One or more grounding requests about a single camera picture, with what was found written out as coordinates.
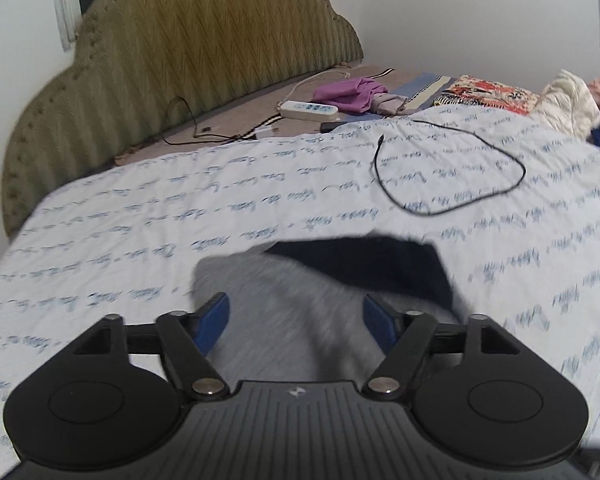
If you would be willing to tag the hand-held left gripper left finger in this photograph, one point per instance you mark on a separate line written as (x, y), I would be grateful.
(214, 319)

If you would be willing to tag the grey cloth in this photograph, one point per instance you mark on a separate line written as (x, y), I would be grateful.
(387, 105)

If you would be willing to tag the floral printed cloth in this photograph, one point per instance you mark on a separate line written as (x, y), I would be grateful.
(490, 92)

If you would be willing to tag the brown mattress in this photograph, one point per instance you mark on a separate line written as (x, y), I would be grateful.
(260, 105)

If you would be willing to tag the white charger plug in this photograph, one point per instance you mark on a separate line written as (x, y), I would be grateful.
(265, 132)

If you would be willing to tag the white script-printed bed sheet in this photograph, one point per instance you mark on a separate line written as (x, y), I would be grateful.
(180, 220)

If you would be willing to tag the grey sweater with navy sleeves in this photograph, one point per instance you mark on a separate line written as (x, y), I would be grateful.
(290, 310)

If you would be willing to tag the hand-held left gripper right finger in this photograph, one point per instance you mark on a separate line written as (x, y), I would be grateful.
(379, 321)

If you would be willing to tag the purple cloth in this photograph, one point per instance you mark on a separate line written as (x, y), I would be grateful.
(350, 92)

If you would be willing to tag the window frame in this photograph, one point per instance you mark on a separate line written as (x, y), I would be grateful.
(67, 0)

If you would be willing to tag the olive padded headboard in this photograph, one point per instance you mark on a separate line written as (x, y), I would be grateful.
(180, 60)

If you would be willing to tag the cream cloth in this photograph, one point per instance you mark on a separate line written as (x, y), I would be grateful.
(565, 102)

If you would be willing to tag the blue striped cloth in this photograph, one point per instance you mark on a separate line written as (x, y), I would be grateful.
(420, 87)

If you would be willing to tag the white power strip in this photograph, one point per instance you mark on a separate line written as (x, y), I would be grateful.
(307, 110)

